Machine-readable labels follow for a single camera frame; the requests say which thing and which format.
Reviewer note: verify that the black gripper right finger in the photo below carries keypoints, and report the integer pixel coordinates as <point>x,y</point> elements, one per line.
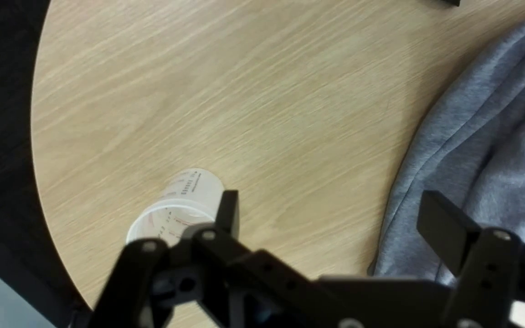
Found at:
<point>448,234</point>

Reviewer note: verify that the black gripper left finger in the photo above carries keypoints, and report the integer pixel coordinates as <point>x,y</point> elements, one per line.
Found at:
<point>227,212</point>

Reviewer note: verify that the translucent plastic cup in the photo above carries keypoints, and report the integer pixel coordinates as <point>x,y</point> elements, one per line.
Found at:
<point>178,201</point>

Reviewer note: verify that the gray sweatshirt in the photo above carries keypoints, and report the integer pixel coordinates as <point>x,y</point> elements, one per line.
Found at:
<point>493,152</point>

